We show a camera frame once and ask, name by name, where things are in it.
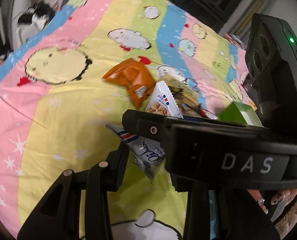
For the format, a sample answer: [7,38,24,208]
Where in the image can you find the white blue snack packet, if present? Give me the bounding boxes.
[106,125,165,182]

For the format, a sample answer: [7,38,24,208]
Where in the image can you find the right hand painted nails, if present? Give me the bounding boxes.
[248,188,297,215]

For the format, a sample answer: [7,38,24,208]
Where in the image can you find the yellow green snack packet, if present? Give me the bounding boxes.
[160,74,200,115]

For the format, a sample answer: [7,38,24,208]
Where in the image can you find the green white cardboard box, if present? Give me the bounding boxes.
[218,102,262,127]

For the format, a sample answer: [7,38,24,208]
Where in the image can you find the orange snack bag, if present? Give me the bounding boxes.
[102,58,156,108]

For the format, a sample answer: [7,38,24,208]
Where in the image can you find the black white clothes pile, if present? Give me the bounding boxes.
[17,1,56,31]

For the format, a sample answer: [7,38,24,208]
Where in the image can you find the white biscuit snack packet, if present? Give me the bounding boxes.
[145,81,183,119]

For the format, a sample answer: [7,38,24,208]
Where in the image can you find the colourful cartoon bed sheet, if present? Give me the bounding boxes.
[0,0,252,237]

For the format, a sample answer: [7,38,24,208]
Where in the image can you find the black camera box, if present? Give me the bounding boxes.
[245,14,297,127]

